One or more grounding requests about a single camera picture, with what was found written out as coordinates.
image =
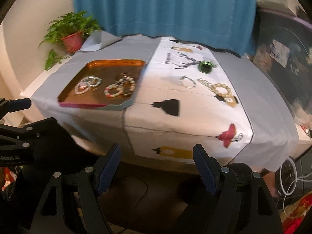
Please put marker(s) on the white printed table runner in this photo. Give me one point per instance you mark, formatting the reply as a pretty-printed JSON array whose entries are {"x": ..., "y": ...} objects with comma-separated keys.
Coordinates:
[{"x": 177, "y": 107}]

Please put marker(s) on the red patterned cloth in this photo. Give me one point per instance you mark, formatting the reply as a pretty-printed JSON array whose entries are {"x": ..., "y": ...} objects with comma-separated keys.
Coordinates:
[{"x": 293, "y": 215}]

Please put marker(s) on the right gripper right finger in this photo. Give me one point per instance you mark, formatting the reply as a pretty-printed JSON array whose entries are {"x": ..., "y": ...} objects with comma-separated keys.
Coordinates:
[{"x": 222, "y": 183}]

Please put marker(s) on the green black smartwatch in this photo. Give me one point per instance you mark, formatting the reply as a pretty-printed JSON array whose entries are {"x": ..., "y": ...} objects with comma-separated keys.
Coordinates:
[{"x": 205, "y": 67}]

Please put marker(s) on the blue curtain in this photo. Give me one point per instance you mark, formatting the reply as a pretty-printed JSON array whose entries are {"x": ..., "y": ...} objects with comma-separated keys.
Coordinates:
[{"x": 221, "y": 24}]

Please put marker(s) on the grey bed sheet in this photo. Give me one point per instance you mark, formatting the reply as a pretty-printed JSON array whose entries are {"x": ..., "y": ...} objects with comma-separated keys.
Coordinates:
[{"x": 274, "y": 131}]

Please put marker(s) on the orange metal tray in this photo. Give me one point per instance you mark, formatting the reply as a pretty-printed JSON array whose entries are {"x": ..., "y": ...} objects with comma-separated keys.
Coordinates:
[{"x": 108, "y": 84}]

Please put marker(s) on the potted green plant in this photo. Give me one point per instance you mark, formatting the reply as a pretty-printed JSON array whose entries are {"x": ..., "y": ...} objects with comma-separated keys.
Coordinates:
[{"x": 69, "y": 32}]

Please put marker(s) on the dark clear storage bag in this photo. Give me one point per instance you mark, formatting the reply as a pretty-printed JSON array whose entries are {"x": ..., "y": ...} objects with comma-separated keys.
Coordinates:
[{"x": 283, "y": 53}]

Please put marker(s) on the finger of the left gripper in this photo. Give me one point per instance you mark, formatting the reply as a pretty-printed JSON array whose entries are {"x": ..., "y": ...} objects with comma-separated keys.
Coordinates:
[{"x": 10, "y": 106}]

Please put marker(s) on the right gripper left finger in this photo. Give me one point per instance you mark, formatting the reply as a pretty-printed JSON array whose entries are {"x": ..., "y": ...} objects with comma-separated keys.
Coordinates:
[{"x": 92, "y": 182}]

